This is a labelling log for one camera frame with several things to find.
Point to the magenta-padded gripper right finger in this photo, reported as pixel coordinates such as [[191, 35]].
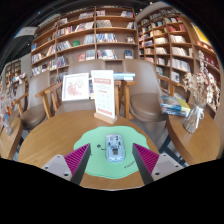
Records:
[[146, 160]]

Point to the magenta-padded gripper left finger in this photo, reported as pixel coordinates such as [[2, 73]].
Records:
[[77, 159]]

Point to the translucent light-blue computer mouse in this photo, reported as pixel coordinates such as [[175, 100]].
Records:
[[115, 148]]

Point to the green smiley-face mouse pad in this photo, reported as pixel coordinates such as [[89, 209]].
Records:
[[100, 166]]

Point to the round side table, beige flowers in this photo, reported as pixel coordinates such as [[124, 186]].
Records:
[[196, 143]]

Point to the brown armchair holding framed picture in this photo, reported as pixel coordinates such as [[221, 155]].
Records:
[[78, 106]]

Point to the brown armchair holding book pile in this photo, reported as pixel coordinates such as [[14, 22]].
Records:
[[146, 100]]

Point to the pile of colourful books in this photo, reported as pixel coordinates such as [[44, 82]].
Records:
[[173, 105]]

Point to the brown wooden-armed armchair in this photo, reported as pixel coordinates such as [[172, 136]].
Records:
[[35, 113]]

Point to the glass vase with beige flowers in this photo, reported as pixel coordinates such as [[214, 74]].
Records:
[[193, 118]]

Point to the white sign on wooden base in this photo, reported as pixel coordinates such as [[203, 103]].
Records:
[[104, 95]]

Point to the white framed floral picture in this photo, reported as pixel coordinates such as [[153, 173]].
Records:
[[75, 87]]

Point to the dark blue book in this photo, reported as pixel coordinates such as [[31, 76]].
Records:
[[90, 88]]

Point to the light-blue stack of books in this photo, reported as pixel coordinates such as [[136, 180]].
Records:
[[124, 76]]

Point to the distant wooden bookshelf unit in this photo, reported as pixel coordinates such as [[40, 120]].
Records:
[[13, 71]]

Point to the tall curved wooden bookshelf unit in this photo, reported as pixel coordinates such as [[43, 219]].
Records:
[[173, 43]]

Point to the white hanging ceiling sign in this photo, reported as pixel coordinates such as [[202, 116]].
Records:
[[26, 31]]

